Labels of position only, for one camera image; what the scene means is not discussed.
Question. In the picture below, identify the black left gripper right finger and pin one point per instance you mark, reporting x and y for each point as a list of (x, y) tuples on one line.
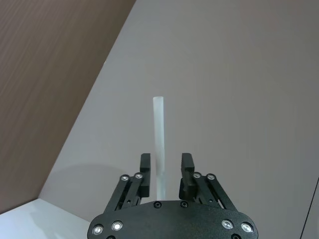
[(187, 164)]

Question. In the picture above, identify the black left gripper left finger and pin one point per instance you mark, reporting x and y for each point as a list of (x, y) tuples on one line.
[(145, 163)]

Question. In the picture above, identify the brown wood-grain panel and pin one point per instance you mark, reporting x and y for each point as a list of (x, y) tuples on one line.
[(42, 87)]

